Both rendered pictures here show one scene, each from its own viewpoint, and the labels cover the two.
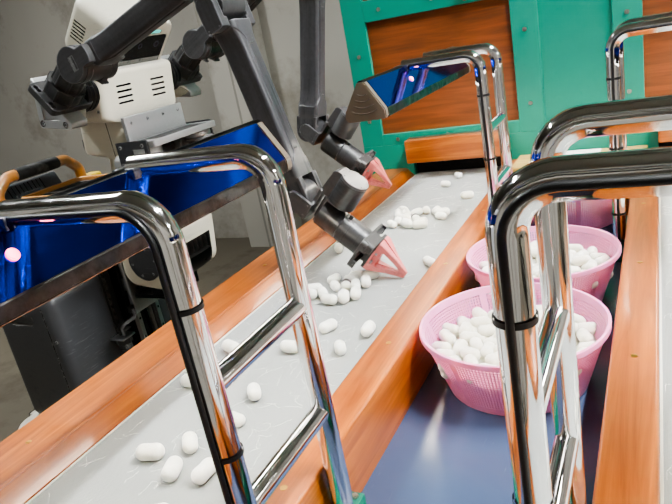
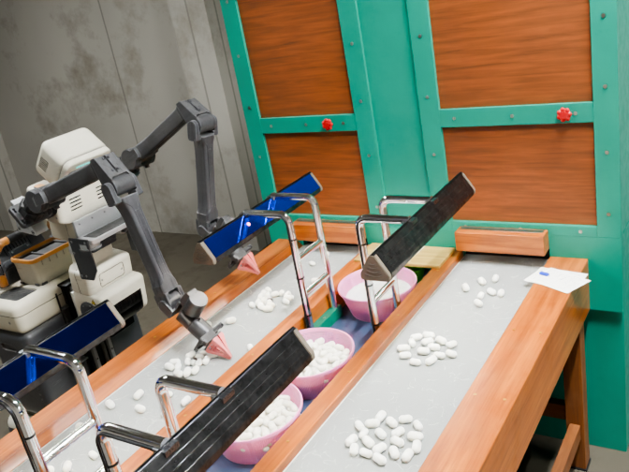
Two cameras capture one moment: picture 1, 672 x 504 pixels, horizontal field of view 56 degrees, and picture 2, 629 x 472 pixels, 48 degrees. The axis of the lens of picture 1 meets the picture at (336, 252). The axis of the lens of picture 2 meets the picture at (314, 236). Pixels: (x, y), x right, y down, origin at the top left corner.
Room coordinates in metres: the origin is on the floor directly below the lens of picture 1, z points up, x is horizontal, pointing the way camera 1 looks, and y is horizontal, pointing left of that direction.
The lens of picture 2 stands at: (-0.67, -0.64, 1.79)
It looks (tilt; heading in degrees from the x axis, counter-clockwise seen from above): 21 degrees down; 7
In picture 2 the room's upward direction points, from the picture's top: 11 degrees counter-clockwise
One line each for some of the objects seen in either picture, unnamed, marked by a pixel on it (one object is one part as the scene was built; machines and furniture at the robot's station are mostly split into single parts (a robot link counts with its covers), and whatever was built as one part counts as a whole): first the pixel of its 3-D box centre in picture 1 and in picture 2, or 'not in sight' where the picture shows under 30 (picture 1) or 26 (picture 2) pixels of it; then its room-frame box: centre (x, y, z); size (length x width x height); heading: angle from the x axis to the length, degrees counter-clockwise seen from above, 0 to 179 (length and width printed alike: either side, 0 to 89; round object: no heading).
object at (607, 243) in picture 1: (542, 273); (311, 365); (1.07, -0.36, 0.72); 0.27 x 0.27 x 0.10
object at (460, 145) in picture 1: (456, 145); (328, 230); (1.85, -0.41, 0.83); 0.30 x 0.06 x 0.07; 61
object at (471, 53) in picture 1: (461, 153); (292, 265); (1.40, -0.32, 0.90); 0.20 x 0.19 x 0.45; 151
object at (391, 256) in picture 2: not in sight; (423, 220); (1.17, -0.74, 1.08); 0.62 x 0.08 x 0.07; 151
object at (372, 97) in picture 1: (417, 77); (262, 213); (1.44, -0.25, 1.08); 0.62 x 0.08 x 0.07; 151
